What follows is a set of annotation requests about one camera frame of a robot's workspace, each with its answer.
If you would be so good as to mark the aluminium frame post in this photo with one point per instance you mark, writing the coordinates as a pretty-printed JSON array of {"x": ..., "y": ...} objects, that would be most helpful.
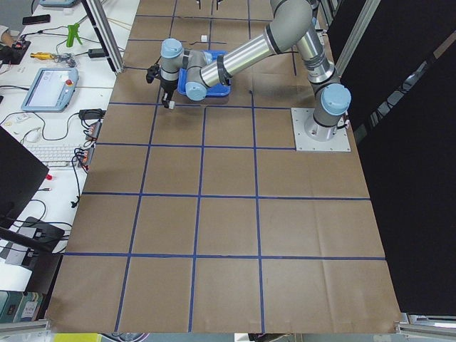
[{"x": 99, "y": 21}]

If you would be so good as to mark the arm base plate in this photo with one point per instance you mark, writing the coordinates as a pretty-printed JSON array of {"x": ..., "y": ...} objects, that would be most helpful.
[{"x": 309, "y": 136}]

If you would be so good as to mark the black monitor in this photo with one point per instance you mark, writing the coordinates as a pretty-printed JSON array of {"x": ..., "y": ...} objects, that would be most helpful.
[{"x": 21, "y": 176}]

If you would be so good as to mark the white keyboard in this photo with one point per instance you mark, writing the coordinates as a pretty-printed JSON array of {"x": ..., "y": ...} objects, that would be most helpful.
[{"x": 57, "y": 155}]

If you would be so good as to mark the black usb hub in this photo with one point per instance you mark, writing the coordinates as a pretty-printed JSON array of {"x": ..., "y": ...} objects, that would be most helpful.
[{"x": 93, "y": 131}]

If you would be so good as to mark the green handled reach grabber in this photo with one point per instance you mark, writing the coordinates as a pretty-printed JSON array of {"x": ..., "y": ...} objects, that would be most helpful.
[{"x": 73, "y": 35}]

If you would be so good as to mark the yellow tool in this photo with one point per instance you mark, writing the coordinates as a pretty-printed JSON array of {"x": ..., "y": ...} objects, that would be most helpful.
[{"x": 42, "y": 56}]

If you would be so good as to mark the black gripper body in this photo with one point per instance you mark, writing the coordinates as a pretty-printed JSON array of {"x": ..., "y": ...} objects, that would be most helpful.
[{"x": 167, "y": 86}]

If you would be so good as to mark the black power adapter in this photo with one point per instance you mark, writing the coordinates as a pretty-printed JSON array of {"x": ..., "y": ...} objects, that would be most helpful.
[{"x": 96, "y": 53}]

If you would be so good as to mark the teach pendant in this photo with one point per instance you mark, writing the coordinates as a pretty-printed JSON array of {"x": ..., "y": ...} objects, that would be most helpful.
[{"x": 51, "y": 90}]

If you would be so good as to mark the black phone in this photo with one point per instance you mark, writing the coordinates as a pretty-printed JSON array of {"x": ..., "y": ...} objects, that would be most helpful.
[{"x": 33, "y": 20}]

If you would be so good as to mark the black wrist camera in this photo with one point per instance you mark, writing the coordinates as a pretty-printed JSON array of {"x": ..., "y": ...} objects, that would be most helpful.
[{"x": 153, "y": 72}]

